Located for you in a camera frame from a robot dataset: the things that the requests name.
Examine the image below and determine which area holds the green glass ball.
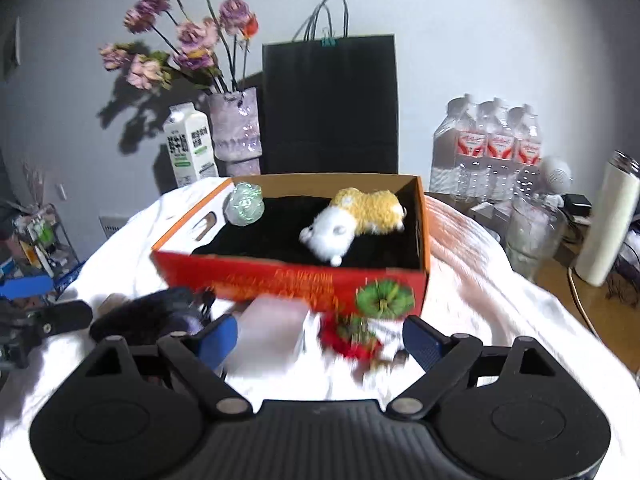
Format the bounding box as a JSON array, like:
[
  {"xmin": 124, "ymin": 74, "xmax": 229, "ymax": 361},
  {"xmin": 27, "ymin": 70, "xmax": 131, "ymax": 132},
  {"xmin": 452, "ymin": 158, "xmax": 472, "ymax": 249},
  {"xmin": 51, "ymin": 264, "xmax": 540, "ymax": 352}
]
[{"xmin": 224, "ymin": 182, "xmax": 265, "ymax": 226}]

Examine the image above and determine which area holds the translucent white plastic container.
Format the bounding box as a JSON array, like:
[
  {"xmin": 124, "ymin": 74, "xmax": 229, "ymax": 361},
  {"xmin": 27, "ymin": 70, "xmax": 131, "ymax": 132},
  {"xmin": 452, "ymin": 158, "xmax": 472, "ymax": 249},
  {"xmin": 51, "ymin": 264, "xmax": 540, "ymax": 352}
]
[{"xmin": 224, "ymin": 295, "xmax": 309, "ymax": 378}]

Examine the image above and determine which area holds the water bottle pack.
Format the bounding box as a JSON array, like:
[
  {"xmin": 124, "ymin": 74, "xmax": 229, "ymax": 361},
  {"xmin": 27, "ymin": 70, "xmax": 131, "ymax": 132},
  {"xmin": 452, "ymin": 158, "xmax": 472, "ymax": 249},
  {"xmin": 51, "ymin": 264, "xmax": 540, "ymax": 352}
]
[{"xmin": 430, "ymin": 94, "xmax": 542, "ymax": 203}]

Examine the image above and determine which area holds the yellow white plush toy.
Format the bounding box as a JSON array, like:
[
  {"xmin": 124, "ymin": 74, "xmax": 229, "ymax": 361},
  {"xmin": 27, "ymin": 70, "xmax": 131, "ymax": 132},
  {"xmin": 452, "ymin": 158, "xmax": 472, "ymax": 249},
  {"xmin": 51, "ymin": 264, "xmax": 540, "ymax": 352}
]
[{"xmin": 299, "ymin": 188, "xmax": 407, "ymax": 268}]

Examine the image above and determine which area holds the clear glass cup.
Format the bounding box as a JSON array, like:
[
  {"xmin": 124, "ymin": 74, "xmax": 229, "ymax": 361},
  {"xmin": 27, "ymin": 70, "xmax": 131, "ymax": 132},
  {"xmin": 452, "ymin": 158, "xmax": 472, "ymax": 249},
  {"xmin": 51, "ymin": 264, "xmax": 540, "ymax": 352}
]
[{"xmin": 506, "ymin": 196, "xmax": 566, "ymax": 282}]

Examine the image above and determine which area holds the black paper bag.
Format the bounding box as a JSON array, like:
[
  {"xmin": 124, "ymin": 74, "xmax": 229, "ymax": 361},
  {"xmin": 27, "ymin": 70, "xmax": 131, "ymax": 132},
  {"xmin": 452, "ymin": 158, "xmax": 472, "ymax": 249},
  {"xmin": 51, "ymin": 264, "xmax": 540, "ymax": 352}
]
[{"xmin": 260, "ymin": 0, "xmax": 399, "ymax": 174}]

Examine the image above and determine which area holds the white round speaker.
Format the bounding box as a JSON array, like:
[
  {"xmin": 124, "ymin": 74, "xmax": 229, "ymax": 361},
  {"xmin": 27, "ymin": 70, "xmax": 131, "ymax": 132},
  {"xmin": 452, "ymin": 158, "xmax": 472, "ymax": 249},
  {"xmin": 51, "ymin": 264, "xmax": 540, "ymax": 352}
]
[{"xmin": 536, "ymin": 156, "xmax": 573, "ymax": 208}]

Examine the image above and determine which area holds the red cardboard box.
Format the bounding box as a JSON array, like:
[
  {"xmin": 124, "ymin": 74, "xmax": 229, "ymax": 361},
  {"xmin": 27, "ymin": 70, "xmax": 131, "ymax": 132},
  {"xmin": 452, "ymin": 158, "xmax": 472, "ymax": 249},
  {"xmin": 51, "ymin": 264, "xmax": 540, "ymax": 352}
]
[{"xmin": 151, "ymin": 174, "xmax": 431, "ymax": 318}]

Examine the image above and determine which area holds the teal binder clip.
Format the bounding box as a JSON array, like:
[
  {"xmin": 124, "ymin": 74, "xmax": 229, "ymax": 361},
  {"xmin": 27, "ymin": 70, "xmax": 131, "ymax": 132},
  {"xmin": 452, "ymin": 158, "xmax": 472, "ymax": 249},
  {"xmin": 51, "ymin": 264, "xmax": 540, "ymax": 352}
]
[{"xmin": 320, "ymin": 27, "xmax": 335, "ymax": 48}]

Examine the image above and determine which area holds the white thermos bottle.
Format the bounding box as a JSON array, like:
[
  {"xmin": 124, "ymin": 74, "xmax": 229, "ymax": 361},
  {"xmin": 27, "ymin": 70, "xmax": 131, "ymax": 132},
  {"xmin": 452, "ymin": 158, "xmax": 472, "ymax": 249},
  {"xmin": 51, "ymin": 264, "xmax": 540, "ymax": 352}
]
[{"xmin": 574, "ymin": 151, "xmax": 639, "ymax": 287}]

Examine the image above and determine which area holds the white towel cloth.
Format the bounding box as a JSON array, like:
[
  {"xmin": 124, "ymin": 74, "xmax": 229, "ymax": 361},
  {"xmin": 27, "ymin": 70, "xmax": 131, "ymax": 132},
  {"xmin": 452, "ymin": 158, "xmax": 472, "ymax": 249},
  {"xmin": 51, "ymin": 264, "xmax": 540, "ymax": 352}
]
[{"xmin": 1, "ymin": 178, "xmax": 639, "ymax": 479}]

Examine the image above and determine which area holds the dark blue pouch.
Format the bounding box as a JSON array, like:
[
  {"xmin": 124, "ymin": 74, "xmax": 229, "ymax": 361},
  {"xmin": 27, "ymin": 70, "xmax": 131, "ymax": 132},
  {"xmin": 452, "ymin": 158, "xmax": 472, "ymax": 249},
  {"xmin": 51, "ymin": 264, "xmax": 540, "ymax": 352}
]
[{"xmin": 89, "ymin": 287, "xmax": 216, "ymax": 346}]

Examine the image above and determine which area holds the wire shelf rack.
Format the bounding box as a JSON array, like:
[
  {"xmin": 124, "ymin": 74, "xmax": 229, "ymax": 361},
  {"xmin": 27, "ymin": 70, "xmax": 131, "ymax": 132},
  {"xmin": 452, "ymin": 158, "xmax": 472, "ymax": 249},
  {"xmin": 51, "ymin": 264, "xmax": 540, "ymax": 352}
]
[{"xmin": 12, "ymin": 204, "xmax": 82, "ymax": 296}]

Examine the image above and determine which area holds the purple glass vase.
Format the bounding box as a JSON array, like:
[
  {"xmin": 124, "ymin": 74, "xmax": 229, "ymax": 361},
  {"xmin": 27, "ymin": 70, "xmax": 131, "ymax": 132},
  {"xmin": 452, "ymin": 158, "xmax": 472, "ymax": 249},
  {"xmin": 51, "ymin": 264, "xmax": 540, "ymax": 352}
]
[{"xmin": 207, "ymin": 88, "xmax": 262, "ymax": 177}]

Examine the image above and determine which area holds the dried pink flower bouquet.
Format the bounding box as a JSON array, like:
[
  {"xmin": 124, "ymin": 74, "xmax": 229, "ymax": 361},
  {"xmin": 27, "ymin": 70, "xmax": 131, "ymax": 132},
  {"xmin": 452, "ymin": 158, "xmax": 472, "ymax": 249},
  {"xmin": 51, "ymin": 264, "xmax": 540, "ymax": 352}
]
[{"xmin": 99, "ymin": 0, "xmax": 259, "ymax": 94}]

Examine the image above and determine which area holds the red artificial rose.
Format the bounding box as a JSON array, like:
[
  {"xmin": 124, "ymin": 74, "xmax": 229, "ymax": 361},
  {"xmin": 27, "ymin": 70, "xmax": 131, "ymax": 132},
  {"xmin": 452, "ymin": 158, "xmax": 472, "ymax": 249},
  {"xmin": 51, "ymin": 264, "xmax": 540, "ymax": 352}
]
[{"xmin": 318, "ymin": 314, "xmax": 383, "ymax": 362}]

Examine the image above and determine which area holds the white milk carton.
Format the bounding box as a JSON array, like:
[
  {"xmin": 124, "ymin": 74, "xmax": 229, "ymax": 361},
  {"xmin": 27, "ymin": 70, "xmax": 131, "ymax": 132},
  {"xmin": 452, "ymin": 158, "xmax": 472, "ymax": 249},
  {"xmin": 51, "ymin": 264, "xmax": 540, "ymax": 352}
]
[{"xmin": 163, "ymin": 102, "xmax": 218, "ymax": 188}]

